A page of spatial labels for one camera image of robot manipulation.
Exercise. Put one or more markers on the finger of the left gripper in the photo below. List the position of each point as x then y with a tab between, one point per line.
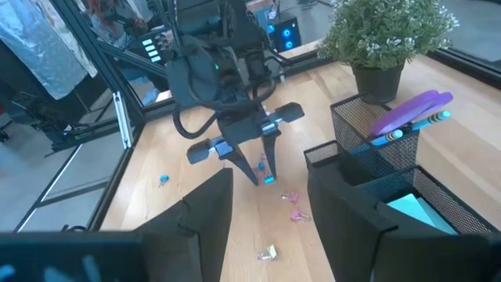
244	166
271	152

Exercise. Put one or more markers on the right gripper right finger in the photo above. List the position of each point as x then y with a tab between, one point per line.
344	235

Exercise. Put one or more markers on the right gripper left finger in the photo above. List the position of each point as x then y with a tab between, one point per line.
195	235

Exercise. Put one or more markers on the blue binder clip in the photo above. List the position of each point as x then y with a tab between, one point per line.
163	180
260	165

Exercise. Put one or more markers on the teal binder clip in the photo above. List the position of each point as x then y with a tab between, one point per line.
269	180

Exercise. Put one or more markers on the teal sticky note pad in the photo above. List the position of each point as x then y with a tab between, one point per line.
411	209

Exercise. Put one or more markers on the yellow binder clip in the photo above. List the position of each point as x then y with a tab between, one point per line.
269	253

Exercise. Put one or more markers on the black mesh desk organizer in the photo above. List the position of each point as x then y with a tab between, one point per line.
352	129

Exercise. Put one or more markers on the teal pencil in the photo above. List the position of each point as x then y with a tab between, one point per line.
430	120

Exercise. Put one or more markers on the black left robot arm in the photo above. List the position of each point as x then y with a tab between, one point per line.
235	23

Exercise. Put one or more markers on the black computer tower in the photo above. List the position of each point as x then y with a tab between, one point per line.
283	33

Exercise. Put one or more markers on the lit button control box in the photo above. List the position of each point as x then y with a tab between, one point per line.
152	49

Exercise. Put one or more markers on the green plant in black pot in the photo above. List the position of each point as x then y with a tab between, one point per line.
383	31

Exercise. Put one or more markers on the person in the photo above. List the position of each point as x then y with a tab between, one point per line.
117	11

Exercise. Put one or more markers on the silver foil sheet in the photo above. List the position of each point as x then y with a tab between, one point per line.
43	47

